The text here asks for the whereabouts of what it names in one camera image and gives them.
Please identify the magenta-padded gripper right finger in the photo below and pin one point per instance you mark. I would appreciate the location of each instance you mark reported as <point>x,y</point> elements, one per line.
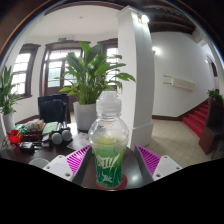
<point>165,166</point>

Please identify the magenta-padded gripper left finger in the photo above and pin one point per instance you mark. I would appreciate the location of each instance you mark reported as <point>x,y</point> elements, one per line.
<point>60,165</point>

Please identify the clear bottle with green label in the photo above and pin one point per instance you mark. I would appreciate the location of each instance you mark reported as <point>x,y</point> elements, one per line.
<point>108,160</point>

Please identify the white cup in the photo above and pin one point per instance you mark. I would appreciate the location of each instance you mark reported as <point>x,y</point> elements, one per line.
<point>38,163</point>

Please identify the grey microphone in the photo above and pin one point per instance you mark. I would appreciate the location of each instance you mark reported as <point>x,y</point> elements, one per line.
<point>56,138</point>
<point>66,135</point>

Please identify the printed paper sheet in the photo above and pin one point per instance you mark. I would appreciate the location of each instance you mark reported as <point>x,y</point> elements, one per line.
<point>80,141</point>

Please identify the black flat device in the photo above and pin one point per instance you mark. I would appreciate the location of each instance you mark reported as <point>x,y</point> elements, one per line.
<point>26,147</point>

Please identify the green notebook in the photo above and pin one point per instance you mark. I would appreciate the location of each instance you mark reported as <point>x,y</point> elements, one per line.
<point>50,128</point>

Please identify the flat round red coaster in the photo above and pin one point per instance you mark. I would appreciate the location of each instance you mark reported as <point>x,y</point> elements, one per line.
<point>124,181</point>

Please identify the red carpeted staircase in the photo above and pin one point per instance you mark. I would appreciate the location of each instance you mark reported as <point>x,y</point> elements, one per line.
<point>196,120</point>

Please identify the black chair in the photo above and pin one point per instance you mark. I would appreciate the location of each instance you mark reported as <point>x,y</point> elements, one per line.
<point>53,110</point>

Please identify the dark wooden stand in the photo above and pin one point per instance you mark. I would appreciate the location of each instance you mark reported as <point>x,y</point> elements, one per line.
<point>211,133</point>

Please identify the small green plant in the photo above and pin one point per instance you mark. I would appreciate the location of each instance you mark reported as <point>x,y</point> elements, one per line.
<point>215,96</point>

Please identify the potted plant in white pot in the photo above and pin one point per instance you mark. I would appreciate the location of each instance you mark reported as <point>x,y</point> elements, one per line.
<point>90,76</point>
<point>7,96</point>

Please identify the dark wooden double door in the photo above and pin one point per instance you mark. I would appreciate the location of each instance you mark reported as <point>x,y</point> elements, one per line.
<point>53,71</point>

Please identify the dark framed window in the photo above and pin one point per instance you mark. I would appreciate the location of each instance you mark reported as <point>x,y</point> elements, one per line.
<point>111,53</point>
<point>21,71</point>

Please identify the green exit sign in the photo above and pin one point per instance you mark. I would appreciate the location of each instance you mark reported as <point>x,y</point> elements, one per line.
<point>61,39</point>

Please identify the white wall radiator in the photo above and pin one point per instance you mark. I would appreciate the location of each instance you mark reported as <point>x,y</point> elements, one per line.
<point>181,83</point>

